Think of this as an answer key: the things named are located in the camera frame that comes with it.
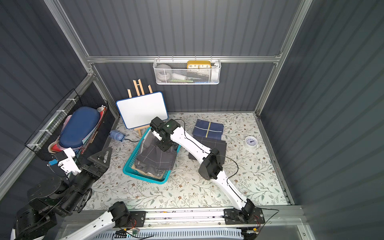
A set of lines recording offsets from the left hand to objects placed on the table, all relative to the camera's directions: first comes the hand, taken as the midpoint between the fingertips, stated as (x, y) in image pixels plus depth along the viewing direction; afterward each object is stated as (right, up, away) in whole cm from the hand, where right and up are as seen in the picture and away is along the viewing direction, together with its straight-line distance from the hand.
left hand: (104, 153), depth 53 cm
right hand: (+17, 0, +34) cm, 38 cm away
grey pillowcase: (+6, -15, +32) cm, 36 cm away
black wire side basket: (-31, +3, +9) cm, 32 cm away
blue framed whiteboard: (-3, +20, +41) cm, 46 cm away
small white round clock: (+70, 0, +46) cm, 84 cm away
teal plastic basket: (-6, -15, +31) cm, 35 cm away
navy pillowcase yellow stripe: (+42, +8, +55) cm, 70 cm away
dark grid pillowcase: (+8, -9, +30) cm, 33 cm away
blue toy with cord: (-21, +4, +49) cm, 53 cm away
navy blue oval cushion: (-22, +9, +16) cm, 29 cm away
